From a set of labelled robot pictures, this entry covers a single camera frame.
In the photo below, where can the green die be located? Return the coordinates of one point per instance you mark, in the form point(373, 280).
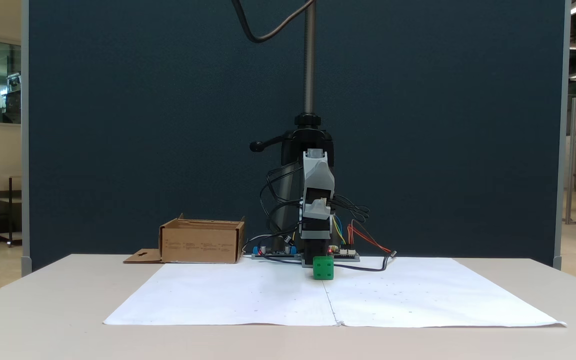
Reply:
point(323, 268)

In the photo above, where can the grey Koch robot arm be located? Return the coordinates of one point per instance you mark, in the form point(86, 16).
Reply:
point(318, 175)

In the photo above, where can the circuit board with red LED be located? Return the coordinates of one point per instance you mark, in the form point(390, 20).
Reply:
point(345, 255)

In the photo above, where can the blue circuit board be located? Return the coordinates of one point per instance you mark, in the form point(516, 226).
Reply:
point(273, 253)

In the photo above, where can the brown cardboard box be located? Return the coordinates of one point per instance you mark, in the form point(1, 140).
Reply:
point(200, 246)

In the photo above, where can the white paper sheet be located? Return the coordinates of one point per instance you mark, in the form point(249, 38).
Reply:
point(233, 295)
point(428, 295)

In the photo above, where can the dark blue partition panel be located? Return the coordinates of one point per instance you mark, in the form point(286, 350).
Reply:
point(118, 125)

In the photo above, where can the black shelf cart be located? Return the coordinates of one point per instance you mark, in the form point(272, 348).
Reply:
point(8, 200)

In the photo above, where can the metal camera stand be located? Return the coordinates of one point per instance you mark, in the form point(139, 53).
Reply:
point(309, 60)

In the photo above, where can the wall window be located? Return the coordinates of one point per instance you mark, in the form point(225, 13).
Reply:
point(5, 82)

